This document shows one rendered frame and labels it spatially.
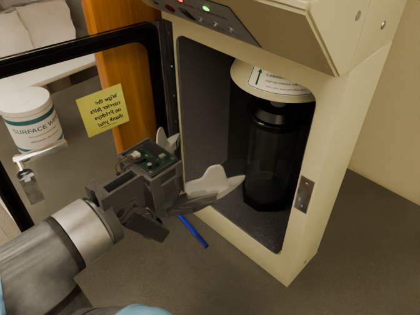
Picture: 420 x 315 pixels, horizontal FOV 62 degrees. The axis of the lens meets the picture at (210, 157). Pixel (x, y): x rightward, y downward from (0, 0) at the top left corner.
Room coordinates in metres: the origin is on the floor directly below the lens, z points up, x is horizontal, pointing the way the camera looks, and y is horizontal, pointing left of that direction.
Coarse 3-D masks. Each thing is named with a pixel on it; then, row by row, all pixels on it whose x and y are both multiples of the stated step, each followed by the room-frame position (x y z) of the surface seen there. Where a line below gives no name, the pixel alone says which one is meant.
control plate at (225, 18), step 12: (156, 0) 0.48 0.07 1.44; (168, 0) 0.45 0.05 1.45; (192, 0) 0.39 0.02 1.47; (204, 0) 0.37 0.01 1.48; (180, 12) 0.47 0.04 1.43; (192, 12) 0.43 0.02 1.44; (204, 12) 0.40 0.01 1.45; (216, 12) 0.38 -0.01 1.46; (228, 12) 0.36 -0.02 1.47; (204, 24) 0.45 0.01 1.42; (228, 24) 0.39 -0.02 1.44; (240, 24) 0.37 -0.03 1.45; (240, 36) 0.40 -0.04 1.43; (252, 36) 0.38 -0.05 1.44
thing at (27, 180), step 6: (24, 174) 0.39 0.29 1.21; (30, 174) 0.39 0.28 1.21; (24, 180) 0.38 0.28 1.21; (30, 180) 0.38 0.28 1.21; (24, 186) 0.37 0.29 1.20; (30, 186) 0.38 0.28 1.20; (36, 186) 0.38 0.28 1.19; (30, 192) 0.38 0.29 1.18; (36, 192) 0.38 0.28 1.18; (30, 198) 0.38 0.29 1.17; (36, 198) 0.38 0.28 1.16; (42, 198) 0.39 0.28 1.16
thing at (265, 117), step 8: (256, 104) 0.52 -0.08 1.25; (264, 104) 0.52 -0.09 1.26; (272, 104) 0.51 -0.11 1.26; (280, 104) 0.51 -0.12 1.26; (288, 104) 0.52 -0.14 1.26; (296, 104) 0.52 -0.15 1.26; (256, 112) 0.50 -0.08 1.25; (264, 112) 0.49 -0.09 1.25; (272, 112) 0.49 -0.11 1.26; (280, 112) 0.49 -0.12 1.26; (288, 112) 0.49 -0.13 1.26; (296, 112) 0.49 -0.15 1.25; (264, 120) 0.49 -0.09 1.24; (272, 120) 0.48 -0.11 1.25; (280, 120) 0.48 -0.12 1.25; (288, 120) 0.48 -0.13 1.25; (296, 120) 0.49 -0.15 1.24
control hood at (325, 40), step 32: (224, 0) 0.34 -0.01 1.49; (256, 0) 0.30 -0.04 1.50; (288, 0) 0.28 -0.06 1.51; (320, 0) 0.27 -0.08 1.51; (352, 0) 0.32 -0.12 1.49; (256, 32) 0.36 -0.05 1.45; (288, 32) 0.31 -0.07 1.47; (320, 32) 0.28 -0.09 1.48; (352, 32) 0.33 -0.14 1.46; (320, 64) 0.33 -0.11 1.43
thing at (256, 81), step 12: (240, 60) 0.50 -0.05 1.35; (240, 72) 0.48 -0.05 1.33; (252, 72) 0.46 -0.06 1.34; (264, 72) 0.45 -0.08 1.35; (240, 84) 0.47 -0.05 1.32; (252, 84) 0.45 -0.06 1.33; (264, 84) 0.45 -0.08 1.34; (276, 84) 0.44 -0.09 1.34; (288, 84) 0.44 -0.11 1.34; (264, 96) 0.44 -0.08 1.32; (276, 96) 0.43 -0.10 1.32; (288, 96) 0.43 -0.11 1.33; (300, 96) 0.43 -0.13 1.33; (312, 96) 0.43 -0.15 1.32
